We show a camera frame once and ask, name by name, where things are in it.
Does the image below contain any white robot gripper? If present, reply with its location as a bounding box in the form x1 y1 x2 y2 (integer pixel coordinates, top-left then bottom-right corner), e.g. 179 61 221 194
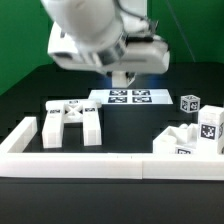
48 24 170 74

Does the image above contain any white U-shaped boundary frame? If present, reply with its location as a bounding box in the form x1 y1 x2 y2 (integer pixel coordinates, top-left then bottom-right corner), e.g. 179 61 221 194
0 117 224 181

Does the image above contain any white chair back piece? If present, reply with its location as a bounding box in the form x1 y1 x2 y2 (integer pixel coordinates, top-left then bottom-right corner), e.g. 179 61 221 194
42 99 102 148

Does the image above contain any white chair seat piece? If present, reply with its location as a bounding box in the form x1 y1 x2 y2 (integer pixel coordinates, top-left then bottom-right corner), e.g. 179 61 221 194
153 123 198 155

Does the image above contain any white marker sheet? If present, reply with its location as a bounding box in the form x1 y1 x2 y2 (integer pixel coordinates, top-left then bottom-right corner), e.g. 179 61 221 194
89 89 173 105

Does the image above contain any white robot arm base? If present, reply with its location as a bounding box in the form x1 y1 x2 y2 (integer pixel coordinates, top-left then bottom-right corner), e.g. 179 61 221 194
119 0 148 20

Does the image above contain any small white marker cube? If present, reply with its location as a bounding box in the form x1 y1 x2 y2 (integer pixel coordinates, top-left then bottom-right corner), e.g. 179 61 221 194
180 95 200 113

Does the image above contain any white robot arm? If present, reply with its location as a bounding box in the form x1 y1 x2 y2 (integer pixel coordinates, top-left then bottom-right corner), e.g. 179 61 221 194
40 0 170 74

